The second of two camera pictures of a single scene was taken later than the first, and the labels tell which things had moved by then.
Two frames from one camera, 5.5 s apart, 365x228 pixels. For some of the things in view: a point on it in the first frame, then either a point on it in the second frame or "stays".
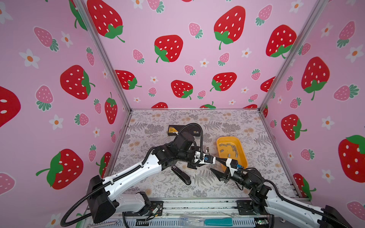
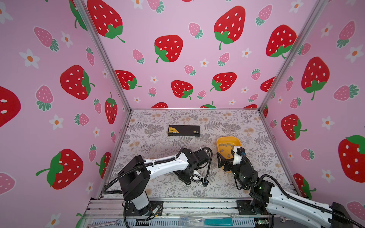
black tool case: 173,130 stays
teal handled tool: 226,222 stays
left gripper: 192,166 to 185,177
